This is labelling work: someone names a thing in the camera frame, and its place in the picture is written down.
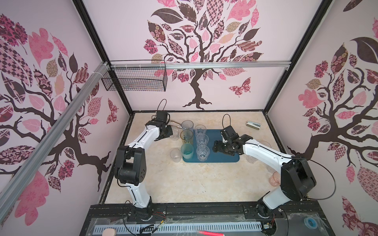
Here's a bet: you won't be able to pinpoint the teal plastic tray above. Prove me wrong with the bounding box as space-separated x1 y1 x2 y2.
184 126 240 163

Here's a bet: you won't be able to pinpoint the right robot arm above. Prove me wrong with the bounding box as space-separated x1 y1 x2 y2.
213 125 317 218

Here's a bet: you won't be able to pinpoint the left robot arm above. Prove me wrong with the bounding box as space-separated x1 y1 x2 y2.
114 111 173 220

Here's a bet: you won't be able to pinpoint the aluminium rail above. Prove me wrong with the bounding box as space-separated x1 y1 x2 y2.
0 61 110 220
111 61 291 70

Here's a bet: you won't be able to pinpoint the pink pen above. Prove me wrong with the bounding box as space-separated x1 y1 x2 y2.
198 231 224 236

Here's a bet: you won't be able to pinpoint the blue tape roll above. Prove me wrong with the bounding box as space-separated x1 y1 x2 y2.
304 217 318 230

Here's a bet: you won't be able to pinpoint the aluminium rail left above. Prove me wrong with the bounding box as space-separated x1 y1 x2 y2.
0 61 110 220

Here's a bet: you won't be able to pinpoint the white slotted cable duct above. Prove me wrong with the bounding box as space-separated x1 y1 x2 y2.
92 222 262 236

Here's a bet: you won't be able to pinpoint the yellow transparent cup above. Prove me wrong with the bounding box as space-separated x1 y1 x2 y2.
180 129 194 145

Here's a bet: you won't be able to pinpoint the small white black device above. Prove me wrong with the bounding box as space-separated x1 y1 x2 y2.
246 121 261 130

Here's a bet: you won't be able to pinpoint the tall frosted blue cup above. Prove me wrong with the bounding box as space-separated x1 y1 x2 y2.
181 120 194 133

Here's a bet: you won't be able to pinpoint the frosted white plastic cup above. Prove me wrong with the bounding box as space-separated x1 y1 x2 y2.
259 140 271 148

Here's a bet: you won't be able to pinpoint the beige round sponge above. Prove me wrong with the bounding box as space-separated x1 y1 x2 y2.
102 228 117 236

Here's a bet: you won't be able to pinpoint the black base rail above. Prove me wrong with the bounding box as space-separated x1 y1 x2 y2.
88 200 320 222

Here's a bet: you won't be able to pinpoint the metal tongs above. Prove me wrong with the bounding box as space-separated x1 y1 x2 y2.
170 120 182 128

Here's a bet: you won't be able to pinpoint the teal dotted plastic cup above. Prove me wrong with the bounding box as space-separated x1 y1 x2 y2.
180 143 194 160

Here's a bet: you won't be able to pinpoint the black wire basket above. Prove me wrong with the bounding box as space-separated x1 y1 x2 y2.
101 59 168 92

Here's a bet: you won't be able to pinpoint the clear ribbed short glass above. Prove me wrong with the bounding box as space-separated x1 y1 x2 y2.
170 126 179 141

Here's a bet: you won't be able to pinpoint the aluminium rail back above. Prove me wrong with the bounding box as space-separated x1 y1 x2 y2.
111 61 291 70

